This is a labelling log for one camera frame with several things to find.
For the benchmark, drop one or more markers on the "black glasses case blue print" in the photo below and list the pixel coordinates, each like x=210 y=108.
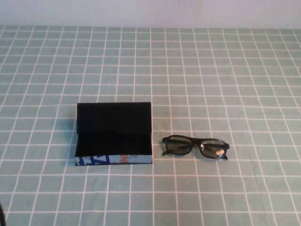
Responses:
x=113 y=122

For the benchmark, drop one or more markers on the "black-framed glasses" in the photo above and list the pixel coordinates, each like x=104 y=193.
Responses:
x=196 y=143

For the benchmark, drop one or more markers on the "green white-checked tablecloth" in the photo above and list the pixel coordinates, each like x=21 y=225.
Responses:
x=211 y=70

